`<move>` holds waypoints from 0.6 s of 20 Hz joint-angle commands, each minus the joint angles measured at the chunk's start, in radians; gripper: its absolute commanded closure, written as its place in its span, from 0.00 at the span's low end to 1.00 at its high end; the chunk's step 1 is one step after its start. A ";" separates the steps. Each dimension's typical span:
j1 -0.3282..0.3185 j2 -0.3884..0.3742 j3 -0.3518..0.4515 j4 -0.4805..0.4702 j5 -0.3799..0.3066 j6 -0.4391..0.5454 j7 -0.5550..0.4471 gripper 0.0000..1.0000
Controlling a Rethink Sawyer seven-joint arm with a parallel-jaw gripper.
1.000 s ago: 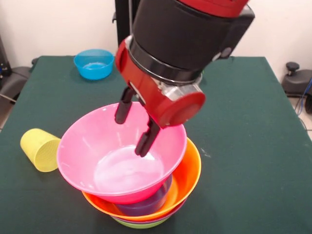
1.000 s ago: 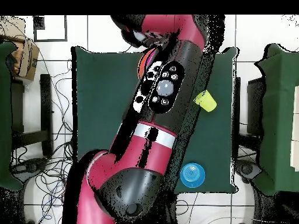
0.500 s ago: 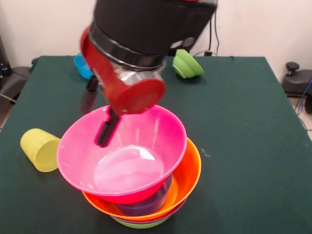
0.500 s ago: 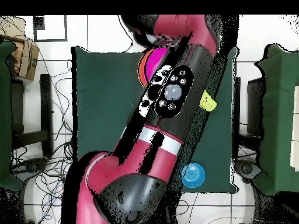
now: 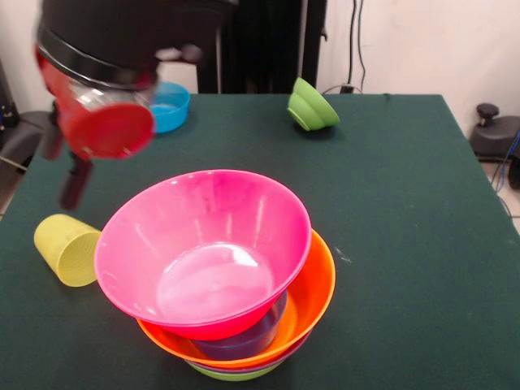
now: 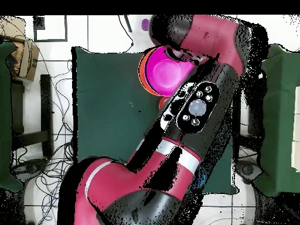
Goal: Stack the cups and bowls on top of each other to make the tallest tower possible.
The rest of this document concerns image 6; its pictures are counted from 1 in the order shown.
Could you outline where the orange plastic bowl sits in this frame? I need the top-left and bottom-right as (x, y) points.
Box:
(137, 47), (162, 97)

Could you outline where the pink plastic bowl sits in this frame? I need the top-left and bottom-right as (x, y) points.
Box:
(143, 45), (196, 97)

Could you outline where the red plastic bowl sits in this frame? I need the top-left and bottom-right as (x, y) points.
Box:
(158, 96), (170, 111)

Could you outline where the dark green table cloth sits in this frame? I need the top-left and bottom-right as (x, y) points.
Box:
(71, 46), (241, 196)

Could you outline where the black tripod leg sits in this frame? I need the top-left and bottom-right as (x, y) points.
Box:
(123, 15), (133, 33)

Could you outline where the black stand base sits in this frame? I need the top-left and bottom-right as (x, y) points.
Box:
(10, 158), (49, 182)
(236, 160), (264, 185)

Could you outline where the green cloth side table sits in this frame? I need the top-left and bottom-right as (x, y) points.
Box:
(254, 43), (300, 197)
(0, 41), (24, 193)

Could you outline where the cardboard box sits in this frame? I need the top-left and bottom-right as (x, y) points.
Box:
(0, 16), (40, 82)

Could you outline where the white box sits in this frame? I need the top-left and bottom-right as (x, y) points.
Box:
(291, 86), (300, 173)

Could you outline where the black chair frame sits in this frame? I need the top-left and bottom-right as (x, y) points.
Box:
(10, 74), (54, 158)

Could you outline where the tangle of floor cables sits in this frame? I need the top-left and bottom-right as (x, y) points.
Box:
(11, 53), (76, 225)

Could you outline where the black square frame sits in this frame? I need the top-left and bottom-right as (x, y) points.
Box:
(33, 15), (69, 43)

